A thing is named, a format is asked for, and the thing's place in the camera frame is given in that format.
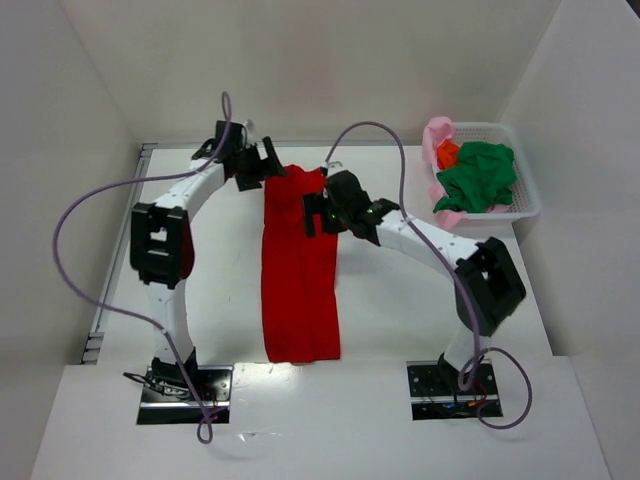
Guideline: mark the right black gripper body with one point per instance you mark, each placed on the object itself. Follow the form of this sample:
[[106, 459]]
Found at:
[[315, 214]]

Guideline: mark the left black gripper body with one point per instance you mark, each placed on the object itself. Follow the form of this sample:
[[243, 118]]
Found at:
[[255, 166]]

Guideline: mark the red t-shirt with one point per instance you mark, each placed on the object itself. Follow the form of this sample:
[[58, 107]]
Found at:
[[298, 274]]

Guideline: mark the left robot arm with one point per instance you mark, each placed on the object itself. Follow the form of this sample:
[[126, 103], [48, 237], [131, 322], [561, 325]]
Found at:
[[162, 250]]

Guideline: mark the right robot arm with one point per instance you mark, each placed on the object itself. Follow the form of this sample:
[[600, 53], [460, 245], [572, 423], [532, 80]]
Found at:
[[487, 285]]

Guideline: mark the orange t-shirt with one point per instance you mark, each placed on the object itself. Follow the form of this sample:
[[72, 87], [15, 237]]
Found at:
[[447, 155]]

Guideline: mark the green t-shirt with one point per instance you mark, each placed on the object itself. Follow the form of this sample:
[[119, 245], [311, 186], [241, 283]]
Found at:
[[481, 179]]

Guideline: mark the white plastic basket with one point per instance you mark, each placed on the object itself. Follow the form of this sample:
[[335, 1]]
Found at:
[[526, 202]]

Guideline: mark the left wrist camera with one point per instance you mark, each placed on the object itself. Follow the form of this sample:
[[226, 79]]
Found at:
[[248, 133]]

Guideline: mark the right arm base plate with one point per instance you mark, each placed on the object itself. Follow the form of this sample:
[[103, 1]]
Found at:
[[435, 394]]

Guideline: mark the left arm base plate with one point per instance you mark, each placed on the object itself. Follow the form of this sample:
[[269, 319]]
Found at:
[[163, 403]]

